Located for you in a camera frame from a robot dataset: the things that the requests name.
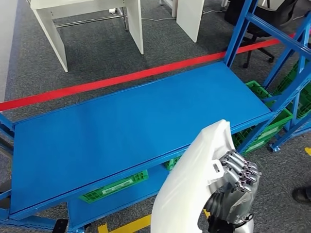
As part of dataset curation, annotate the black office chair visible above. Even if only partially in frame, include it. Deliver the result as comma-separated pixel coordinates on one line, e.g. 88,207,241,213
223,0,299,69

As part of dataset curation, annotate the white plastic fender part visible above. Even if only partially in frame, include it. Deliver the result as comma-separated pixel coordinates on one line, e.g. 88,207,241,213
150,119,235,233

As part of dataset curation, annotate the green plastic crate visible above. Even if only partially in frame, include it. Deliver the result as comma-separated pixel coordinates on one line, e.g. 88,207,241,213
232,80,294,156
79,169,149,204
165,155,183,172
272,59,311,120

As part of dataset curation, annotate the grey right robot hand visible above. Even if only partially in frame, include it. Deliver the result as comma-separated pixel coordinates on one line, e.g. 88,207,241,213
214,150,262,224

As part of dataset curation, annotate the red floor tape line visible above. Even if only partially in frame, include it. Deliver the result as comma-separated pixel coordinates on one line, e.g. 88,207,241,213
0,32,296,112

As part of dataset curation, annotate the white desk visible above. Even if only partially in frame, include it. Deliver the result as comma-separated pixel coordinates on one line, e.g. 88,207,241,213
159,0,205,43
29,0,144,73

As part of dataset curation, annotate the blue metal shelf rack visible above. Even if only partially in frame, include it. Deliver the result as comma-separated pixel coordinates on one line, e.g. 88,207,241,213
0,0,311,233
262,19,311,152

